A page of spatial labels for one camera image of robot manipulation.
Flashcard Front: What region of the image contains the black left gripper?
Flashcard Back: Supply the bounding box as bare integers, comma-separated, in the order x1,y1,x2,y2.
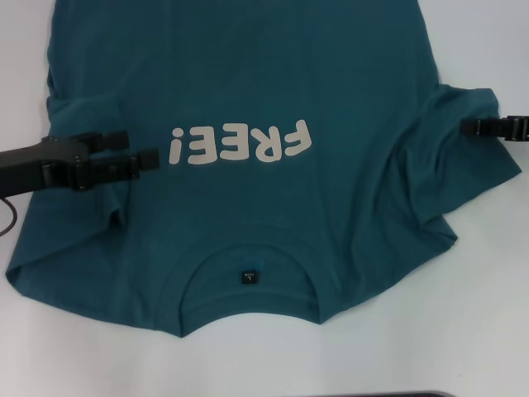
0,130,161,203

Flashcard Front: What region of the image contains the teal blue printed t-shirt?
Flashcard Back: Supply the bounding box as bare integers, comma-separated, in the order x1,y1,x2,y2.
3,0,522,339

